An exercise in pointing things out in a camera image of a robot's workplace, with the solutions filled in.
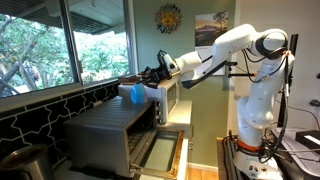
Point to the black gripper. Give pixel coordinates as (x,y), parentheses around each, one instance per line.
(160,74)

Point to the blue plastic plate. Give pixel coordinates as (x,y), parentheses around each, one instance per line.
(136,94)

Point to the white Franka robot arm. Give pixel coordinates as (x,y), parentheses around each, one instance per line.
(260,96)

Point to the white microwave oven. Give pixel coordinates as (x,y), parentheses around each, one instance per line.
(166,96)

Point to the silver toaster oven body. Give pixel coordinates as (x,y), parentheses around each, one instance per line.
(100,133)

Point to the toaster oven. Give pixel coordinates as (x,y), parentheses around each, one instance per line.
(163,153)

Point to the wooden tray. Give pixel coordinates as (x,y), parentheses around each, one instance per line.
(130,79)

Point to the green garden trees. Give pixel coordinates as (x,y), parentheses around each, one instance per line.
(33,53)

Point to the black upright pole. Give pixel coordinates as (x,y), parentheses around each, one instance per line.
(291,66)

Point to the steel cooking pot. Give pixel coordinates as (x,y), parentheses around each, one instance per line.
(26,163)

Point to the black flat box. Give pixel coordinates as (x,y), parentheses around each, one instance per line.
(308,138)

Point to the gray robot cart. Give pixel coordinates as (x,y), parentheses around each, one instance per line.
(300,160)

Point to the colourful sun wall ornament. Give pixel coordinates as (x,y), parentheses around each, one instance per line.
(168,18)

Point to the landscape wall calendar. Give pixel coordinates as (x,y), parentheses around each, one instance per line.
(206,28)

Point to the white window frame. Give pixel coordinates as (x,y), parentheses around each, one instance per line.
(71,43)

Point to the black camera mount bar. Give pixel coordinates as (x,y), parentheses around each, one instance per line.
(238,74)

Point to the dark wall outlet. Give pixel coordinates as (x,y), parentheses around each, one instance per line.
(315,103)

